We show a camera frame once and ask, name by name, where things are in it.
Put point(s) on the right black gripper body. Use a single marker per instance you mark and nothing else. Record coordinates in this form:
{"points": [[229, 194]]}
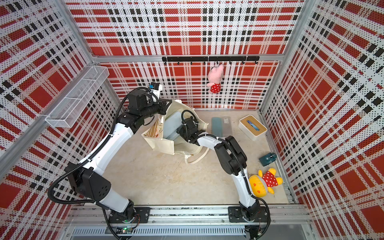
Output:
{"points": [[184, 133]]}

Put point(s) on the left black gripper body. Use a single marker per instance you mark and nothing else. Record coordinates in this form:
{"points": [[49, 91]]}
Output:
{"points": [[159, 108]]}

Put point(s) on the light blue pencil case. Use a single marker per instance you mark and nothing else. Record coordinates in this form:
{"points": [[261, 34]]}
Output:
{"points": [[171, 125]]}

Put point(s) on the cream floral canvas bag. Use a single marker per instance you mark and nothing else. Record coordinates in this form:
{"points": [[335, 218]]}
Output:
{"points": [[154, 136]]}

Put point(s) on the transparent grey pencil case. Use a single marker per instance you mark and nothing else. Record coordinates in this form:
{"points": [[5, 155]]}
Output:
{"points": [[227, 126]]}

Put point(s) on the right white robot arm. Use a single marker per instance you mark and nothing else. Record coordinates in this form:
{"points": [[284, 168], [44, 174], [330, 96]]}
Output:
{"points": [[232, 159]]}

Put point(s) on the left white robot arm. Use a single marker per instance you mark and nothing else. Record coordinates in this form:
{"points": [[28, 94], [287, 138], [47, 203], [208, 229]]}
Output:
{"points": [[86, 177]]}

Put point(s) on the pink plush pig toy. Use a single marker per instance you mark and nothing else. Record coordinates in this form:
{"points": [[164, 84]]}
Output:
{"points": [[215, 77]]}

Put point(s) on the white tissue box wooden lid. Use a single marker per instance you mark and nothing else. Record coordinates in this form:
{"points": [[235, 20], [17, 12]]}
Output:
{"points": [[252, 127]]}

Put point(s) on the yellow plush toy red dress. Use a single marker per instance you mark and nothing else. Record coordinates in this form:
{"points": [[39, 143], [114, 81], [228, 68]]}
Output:
{"points": [[263, 183]]}

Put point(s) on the small green circuit board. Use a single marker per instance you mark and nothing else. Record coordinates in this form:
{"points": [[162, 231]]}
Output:
{"points": [[124, 231]]}

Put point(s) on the black wall hook rail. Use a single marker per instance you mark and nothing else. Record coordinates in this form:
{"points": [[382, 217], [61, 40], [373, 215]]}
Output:
{"points": [[215, 59]]}

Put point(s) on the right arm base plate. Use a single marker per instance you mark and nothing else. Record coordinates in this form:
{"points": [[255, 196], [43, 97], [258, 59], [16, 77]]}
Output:
{"points": [[239, 214]]}

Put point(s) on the white wire mesh basket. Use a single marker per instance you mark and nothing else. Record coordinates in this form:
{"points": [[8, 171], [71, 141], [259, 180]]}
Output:
{"points": [[69, 109]]}

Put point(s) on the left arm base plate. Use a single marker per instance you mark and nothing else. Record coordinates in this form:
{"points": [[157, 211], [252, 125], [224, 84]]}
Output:
{"points": [[130, 215]]}

